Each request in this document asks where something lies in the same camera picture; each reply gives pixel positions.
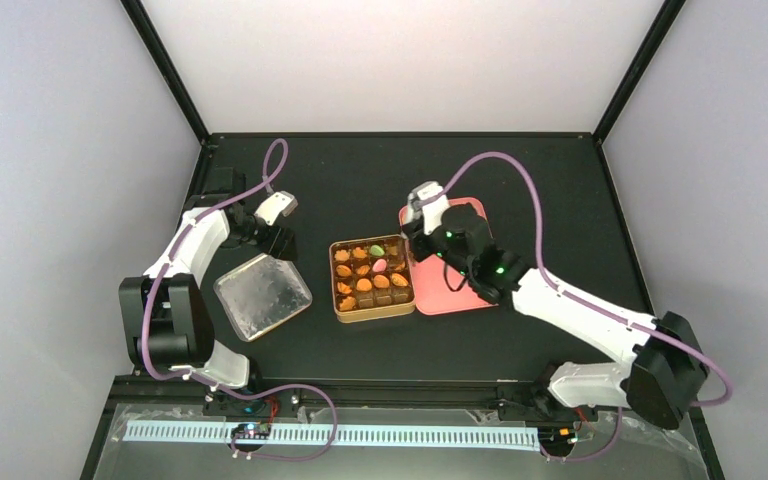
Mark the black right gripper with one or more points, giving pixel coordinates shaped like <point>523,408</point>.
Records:
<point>411,230</point>

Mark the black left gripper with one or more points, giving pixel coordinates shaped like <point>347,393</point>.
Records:
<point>277,250</point>

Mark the orange cookie second row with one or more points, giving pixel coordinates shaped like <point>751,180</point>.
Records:
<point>343,271</point>

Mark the green round macaron cookie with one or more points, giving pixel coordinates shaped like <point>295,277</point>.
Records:
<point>376,250</point>

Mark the round waffle cookie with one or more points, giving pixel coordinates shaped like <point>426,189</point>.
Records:
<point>364,285</point>

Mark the gold cookie tin box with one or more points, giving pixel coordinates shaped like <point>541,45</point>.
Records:
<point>377,303</point>

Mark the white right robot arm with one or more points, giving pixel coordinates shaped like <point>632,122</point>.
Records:
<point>653,366</point>

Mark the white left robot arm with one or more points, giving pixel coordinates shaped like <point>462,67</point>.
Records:
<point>167,326</point>

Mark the silver tin lid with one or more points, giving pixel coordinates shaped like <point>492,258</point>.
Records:
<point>262,294</point>

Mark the pink plastic tray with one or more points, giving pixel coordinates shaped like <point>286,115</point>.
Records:
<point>433,288</point>

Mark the pink round macaron cookie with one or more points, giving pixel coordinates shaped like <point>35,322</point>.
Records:
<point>380,265</point>

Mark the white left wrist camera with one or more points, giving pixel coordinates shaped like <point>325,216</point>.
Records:
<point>278,204</point>

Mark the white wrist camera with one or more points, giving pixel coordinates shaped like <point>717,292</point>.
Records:
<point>278,204</point>
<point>425,204</point>

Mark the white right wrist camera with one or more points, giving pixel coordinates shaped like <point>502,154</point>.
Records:
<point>425,204</point>

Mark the light blue slotted cable duct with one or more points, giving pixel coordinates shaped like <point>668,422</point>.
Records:
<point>350,435</point>

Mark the black enclosure frame post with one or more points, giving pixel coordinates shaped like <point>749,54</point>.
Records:
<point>145,28</point>

